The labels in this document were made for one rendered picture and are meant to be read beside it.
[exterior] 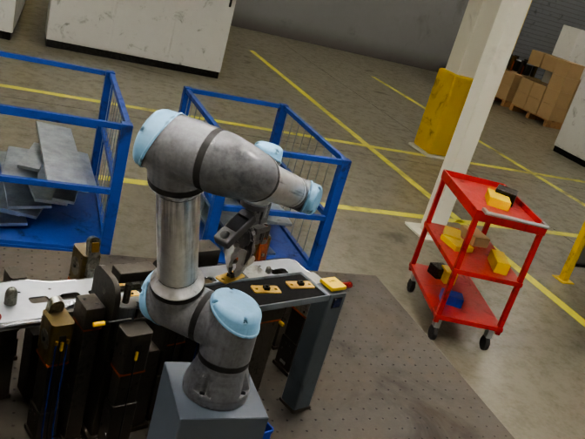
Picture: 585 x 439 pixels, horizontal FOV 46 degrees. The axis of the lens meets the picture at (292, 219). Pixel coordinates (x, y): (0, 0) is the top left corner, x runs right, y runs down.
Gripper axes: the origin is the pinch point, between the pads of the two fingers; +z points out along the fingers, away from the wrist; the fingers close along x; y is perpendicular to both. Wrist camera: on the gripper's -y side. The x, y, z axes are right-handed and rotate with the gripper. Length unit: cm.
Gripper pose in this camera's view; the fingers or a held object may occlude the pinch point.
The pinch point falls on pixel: (231, 271)
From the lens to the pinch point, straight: 181.3
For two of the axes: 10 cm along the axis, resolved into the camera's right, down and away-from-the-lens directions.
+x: -7.8, -4.1, 4.8
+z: -2.6, 9.0, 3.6
